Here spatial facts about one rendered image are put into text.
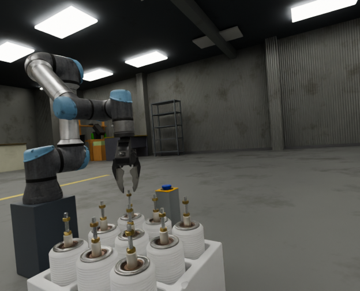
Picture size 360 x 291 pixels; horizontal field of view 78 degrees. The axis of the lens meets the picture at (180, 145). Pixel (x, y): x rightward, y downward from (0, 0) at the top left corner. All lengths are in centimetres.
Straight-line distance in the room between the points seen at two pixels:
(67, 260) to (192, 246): 33
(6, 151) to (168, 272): 776
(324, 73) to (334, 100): 78
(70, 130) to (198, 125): 693
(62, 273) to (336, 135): 701
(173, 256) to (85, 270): 20
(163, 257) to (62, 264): 26
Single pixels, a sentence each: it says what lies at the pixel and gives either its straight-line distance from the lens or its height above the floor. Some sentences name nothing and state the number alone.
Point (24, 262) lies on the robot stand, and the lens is 121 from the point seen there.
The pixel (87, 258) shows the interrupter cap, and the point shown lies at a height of 25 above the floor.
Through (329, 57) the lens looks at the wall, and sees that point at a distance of 749.
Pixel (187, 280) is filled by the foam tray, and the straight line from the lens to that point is 62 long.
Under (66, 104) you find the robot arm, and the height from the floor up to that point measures 65.
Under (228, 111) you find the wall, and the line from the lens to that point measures 756.
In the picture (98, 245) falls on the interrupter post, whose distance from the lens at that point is 62.
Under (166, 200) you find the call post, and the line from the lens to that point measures 92.
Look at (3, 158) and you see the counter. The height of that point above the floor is 39.
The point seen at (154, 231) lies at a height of 24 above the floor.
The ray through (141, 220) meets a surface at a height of 24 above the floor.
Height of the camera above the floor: 51
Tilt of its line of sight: 1 degrees down
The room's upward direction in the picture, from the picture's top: 5 degrees counter-clockwise
